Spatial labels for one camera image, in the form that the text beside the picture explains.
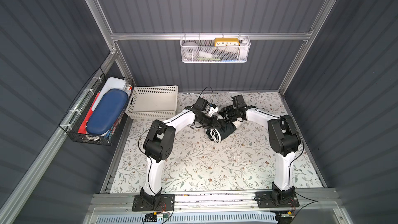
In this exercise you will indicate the black white checkered pillowcase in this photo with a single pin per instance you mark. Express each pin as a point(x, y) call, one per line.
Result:
point(229, 124)

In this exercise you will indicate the white plastic box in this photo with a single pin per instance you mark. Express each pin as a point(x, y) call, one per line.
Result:
point(111, 83)

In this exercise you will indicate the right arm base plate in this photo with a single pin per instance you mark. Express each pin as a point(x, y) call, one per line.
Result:
point(273, 199)

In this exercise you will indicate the white tape roll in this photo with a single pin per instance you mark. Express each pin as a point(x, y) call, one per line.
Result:
point(190, 50)

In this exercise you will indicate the black wire wall basket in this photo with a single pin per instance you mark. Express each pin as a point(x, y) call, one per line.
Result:
point(77, 112)

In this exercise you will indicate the yellow clock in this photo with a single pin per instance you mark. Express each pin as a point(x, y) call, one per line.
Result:
point(226, 42)

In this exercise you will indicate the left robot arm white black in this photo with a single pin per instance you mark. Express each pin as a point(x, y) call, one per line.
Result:
point(159, 142)

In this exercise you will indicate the white mesh hanging basket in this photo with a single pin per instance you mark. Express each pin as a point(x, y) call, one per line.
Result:
point(208, 53)

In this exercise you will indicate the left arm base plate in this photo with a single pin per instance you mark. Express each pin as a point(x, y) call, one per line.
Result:
point(154, 203)

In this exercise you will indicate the white perforated plastic basket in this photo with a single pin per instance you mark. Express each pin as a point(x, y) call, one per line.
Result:
point(153, 102)

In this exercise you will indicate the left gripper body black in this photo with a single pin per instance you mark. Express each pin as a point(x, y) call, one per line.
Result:
point(210, 122)

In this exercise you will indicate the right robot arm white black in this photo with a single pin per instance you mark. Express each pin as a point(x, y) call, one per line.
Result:
point(282, 136)

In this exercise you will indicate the red flat book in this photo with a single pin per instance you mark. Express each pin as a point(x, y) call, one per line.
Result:
point(82, 129)

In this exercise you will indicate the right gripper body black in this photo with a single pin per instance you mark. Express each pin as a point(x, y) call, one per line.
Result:
point(226, 115)

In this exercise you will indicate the blue oval case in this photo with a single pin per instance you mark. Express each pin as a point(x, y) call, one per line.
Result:
point(107, 112)

